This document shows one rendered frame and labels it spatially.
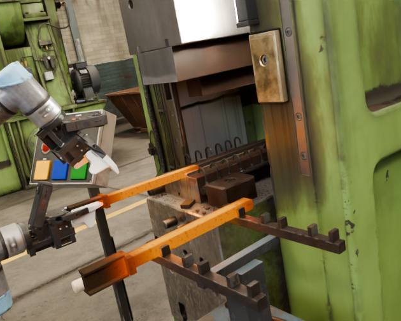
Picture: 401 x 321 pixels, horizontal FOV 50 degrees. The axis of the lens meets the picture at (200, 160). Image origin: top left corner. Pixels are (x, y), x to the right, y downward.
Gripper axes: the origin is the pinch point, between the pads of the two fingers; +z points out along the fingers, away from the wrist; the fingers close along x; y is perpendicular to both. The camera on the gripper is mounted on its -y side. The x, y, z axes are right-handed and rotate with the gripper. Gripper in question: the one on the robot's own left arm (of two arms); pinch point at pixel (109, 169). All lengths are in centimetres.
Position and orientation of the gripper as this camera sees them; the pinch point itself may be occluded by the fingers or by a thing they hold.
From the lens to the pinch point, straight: 118.7
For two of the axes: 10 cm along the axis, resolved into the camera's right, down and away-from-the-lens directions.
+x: 5.8, 0.9, -8.1
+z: 5.4, 7.0, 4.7
